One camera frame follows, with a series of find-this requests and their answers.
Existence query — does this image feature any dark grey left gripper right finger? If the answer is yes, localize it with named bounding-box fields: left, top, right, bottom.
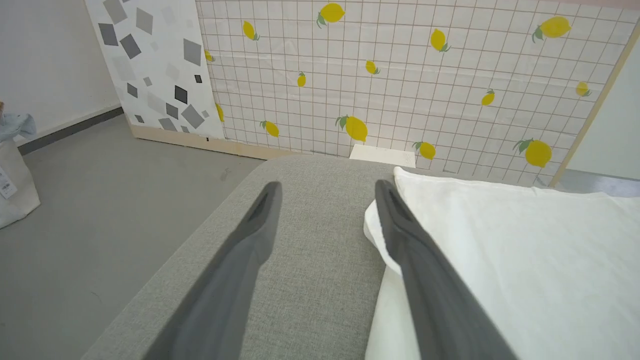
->
left=374, top=179, right=519, bottom=360

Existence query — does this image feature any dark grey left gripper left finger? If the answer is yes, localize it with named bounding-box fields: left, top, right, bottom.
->
left=144, top=181, right=284, bottom=360

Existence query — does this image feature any white cloth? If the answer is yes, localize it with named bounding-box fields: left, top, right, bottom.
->
left=364, top=166, right=640, bottom=360

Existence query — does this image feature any white box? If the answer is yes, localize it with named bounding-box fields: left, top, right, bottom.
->
left=349, top=144, right=417, bottom=169

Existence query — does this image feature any lemon print grid panel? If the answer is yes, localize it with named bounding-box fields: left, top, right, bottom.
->
left=195, top=0, right=640, bottom=189

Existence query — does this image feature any white fabric bag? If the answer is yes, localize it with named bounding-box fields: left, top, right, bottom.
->
left=0, top=139, right=42, bottom=230

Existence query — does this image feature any white panel with grey squares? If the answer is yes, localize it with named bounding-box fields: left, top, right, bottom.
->
left=84, top=0, right=227, bottom=146

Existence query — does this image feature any light blue cloth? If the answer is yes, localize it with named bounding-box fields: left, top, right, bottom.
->
left=0, top=112, right=38, bottom=144

